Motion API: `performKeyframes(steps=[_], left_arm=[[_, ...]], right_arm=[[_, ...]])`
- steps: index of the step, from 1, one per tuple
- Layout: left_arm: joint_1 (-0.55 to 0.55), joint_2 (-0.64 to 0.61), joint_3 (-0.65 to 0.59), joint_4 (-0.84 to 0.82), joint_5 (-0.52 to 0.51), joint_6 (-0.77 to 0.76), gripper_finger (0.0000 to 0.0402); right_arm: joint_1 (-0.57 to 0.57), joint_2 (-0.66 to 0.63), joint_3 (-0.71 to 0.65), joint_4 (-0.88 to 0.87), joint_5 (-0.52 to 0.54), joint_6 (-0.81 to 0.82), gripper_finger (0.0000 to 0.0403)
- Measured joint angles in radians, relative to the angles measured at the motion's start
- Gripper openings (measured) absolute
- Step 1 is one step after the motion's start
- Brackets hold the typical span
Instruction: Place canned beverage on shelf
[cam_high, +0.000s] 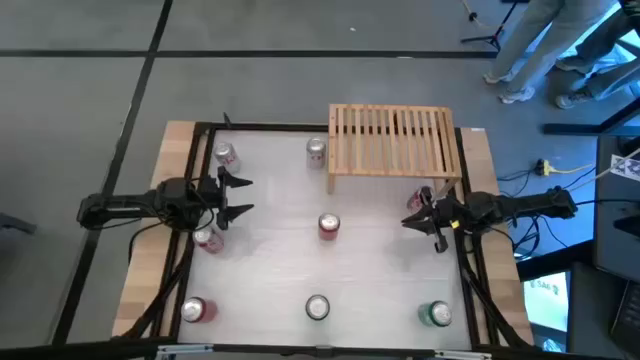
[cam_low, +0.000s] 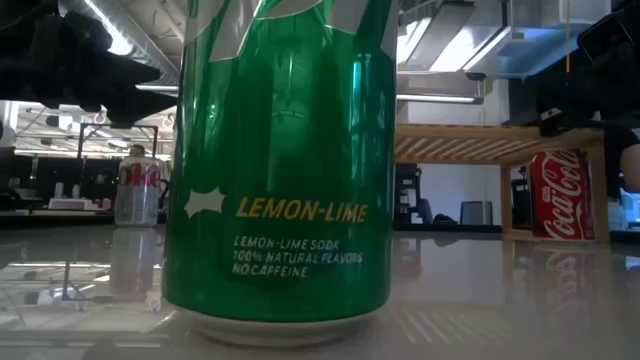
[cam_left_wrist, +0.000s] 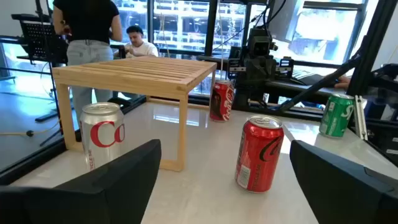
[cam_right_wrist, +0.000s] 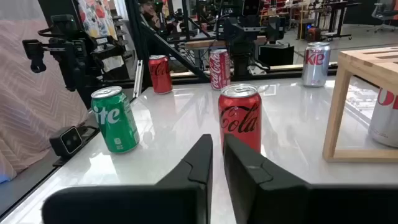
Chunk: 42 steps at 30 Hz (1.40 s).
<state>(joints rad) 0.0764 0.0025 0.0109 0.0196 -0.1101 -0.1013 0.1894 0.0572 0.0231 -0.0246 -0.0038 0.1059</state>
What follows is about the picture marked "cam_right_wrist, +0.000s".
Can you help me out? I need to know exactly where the white floral patterned cloth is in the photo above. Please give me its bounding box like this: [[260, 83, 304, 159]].
[[77, 0, 125, 72]]

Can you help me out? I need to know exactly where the wooden slatted shelf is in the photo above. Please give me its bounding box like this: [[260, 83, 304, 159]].
[[322, 46, 398, 163]]

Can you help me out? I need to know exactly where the grey office chair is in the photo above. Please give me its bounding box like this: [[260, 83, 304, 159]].
[[366, 1, 398, 34]]

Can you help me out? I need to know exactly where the black workbench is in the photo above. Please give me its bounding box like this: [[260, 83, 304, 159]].
[[323, 1, 362, 41]]

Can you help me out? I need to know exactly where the person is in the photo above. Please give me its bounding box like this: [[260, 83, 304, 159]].
[[138, 0, 162, 32]]

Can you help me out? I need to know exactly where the black computer box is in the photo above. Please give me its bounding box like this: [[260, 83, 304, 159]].
[[258, 43, 295, 66]]

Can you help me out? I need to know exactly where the pink chevron fabric screen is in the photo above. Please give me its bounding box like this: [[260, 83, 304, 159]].
[[0, 0, 90, 183]]

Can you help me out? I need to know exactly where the orange black equipment case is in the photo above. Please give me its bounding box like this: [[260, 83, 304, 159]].
[[306, 26, 323, 43]]

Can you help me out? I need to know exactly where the wooden workbench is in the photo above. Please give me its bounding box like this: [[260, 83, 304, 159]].
[[185, 36, 268, 51]]

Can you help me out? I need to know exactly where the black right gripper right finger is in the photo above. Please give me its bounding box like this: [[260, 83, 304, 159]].
[[223, 133, 398, 224]]

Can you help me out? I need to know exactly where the silver Diet Coke can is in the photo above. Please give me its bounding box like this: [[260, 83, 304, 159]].
[[301, 41, 331, 88], [368, 88, 398, 148]]

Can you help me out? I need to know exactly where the red Star Wars Coca-Cola can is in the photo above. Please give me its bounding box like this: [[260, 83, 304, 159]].
[[208, 49, 232, 91]]

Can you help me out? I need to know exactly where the silver frame bracket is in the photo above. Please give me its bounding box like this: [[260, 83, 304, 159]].
[[132, 59, 144, 99]]

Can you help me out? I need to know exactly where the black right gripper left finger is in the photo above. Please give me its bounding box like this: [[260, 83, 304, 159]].
[[41, 133, 214, 224]]

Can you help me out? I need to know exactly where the red Coke Zero can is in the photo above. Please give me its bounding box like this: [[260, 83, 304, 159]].
[[148, 54, 174, 95], [218, 83, 262, 154]]

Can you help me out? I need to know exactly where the green Sprite can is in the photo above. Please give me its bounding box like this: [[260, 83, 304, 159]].
[[90, 85, 141, 154]]

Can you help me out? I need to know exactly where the small black table camera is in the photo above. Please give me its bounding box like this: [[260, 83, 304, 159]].
[[49, 124, 100, 167]]

